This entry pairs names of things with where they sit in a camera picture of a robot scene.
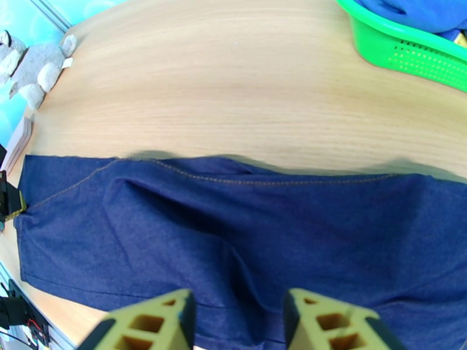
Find grey husky plush toy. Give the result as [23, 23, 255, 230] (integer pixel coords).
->
[0, 30, 78, 110]

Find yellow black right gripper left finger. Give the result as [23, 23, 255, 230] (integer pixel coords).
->
[76, 288, 197, 350]

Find green plastic basket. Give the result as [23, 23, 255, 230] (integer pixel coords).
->
[334, 0, 467, 93]

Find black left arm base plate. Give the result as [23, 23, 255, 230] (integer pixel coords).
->
[7, 279, 50, 346]

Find aluminium frame post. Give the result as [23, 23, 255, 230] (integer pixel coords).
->
[25, 0, 72, 33]

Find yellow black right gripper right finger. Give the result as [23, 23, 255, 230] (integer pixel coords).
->
[284, 288, 406, 350]

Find royal blue garment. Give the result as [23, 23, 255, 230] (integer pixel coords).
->
[350, 0, 467, 41]

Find dark blue denim trousers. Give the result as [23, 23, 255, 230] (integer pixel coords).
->
[13, 154, 467, 350]

